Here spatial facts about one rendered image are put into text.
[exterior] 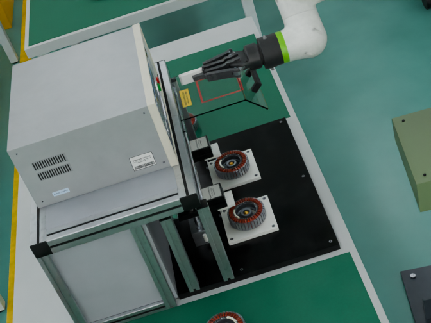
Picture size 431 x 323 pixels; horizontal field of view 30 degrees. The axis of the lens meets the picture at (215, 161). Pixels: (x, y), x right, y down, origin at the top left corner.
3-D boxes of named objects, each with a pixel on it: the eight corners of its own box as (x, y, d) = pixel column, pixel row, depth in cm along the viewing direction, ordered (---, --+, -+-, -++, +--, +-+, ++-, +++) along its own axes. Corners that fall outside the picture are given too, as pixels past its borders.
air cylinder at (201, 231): (208, 225, 242) (204, 212, 238) (213, 241, 236) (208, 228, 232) (192, 230, 242) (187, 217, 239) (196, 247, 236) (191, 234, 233)
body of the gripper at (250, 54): (265, 72, 228) (234, 82, 228) (259, 57, 234) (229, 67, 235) (260, 50, 223) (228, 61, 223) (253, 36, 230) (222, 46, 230)
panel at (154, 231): (153, 157, 275) (124, 86, 256) (178, 297, 223) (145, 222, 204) (150, 158, 275) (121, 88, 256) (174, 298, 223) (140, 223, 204)
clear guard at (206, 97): (252, 68, 257) (247, 53, 253) (268, 109, 238) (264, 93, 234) (155, 100, 258) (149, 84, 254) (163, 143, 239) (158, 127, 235)
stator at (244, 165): (246, 153, 261) (244, 145, 259) (253, 174, 252) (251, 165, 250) (213, 164, 261) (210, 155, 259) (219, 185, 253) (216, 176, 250)
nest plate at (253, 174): (251, 151, 263) (251, 148, 262) (261, 179, 251) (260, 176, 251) (208, 165, 264) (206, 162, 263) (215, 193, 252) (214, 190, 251)
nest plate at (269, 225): (267, 197, 244) (267, 194, 243) (279, 230, 232) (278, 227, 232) (220, 212, 245) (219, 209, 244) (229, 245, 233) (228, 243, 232)
